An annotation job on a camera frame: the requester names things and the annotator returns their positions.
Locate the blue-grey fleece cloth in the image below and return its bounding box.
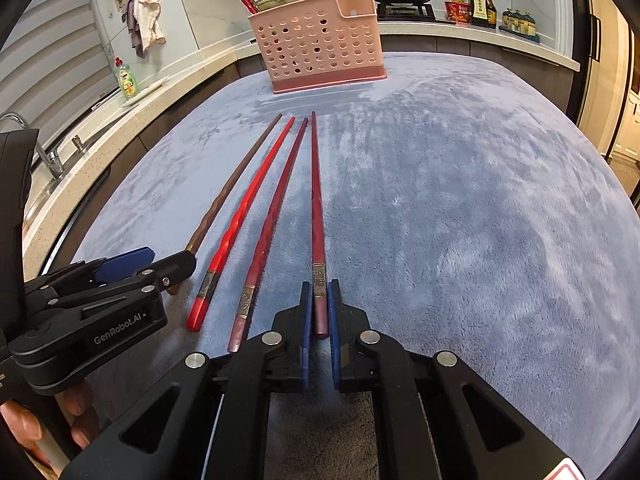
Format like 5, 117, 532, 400
70, 51, 640, 480

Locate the brown chopstick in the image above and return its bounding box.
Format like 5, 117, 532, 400
167, 113, 283, 296

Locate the chrome sink faucet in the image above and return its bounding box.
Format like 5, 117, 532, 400
0, 112, 65, 181

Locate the person's left hand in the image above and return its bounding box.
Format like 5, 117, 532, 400
0, 379, 101, 468

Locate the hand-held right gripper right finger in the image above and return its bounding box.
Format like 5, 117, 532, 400
326, 280, 572, 480

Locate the pink perforated utensil holder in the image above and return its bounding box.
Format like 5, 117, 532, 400
247, 0, 388, 95

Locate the beige hanging cloth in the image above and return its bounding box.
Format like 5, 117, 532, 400
134, 0, 166, 51

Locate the spice jar set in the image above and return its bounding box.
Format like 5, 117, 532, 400
501, 8, 541, 43

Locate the purple hanging cloth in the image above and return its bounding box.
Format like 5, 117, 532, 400
124, 0, 146, 58

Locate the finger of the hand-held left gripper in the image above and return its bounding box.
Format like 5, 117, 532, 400
22, 245, 156, 298
44, 249, 198, 312

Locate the green dish soap bottle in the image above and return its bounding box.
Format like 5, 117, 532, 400
112, 57, 138, 101

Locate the black gas stove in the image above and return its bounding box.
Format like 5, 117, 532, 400
375, 2, 451, 23

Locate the white window blind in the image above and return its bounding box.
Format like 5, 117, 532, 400
0, 7, 116, 121

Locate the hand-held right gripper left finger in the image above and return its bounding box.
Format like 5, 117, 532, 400
59, 281, 314, 480

